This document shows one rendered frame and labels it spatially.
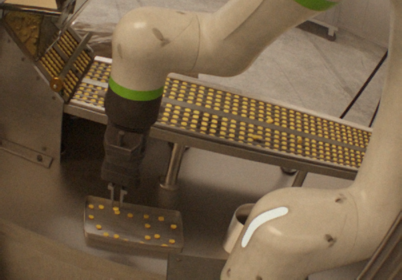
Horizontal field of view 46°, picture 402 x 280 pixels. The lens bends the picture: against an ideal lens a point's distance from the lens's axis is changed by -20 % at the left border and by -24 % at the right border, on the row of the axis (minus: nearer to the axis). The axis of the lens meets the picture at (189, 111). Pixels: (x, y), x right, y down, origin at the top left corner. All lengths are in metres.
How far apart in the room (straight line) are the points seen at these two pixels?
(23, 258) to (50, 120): 0.35
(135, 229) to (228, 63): 0.39
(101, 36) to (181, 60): 0.53
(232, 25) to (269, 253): 0.34
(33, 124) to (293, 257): 0.73
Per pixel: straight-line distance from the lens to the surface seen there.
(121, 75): 0.90
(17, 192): 1.15
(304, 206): 0.69
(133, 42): 0.86
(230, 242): 1.10
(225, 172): 1.32
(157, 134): 1.14
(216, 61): 0.90
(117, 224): 1.12
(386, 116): 0.71
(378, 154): 0.72
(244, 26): 0.80
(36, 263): 1.16
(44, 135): 1.21
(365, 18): 5.14
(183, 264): 0.90
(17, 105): 1.21
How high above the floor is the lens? 1.58
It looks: 32 degrees down
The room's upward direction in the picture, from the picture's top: 14 degrees clockwise
